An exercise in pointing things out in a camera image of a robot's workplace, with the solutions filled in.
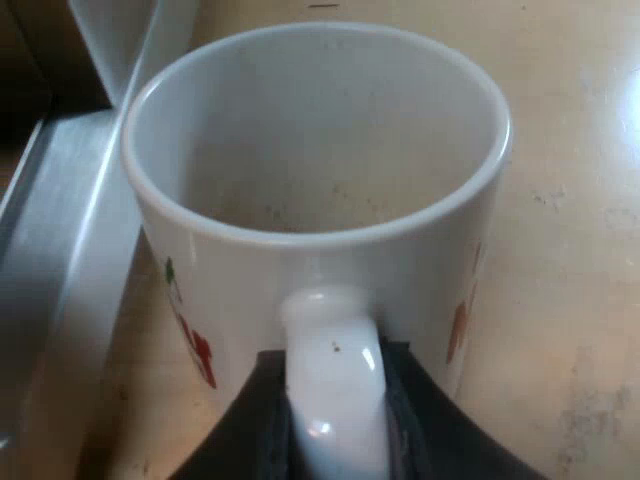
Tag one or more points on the white mug with red and black print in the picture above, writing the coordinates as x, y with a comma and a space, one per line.
320, 150

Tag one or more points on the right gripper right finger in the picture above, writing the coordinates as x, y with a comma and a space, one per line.
440, 430

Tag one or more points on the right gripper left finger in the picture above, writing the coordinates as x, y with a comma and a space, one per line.
250, 430

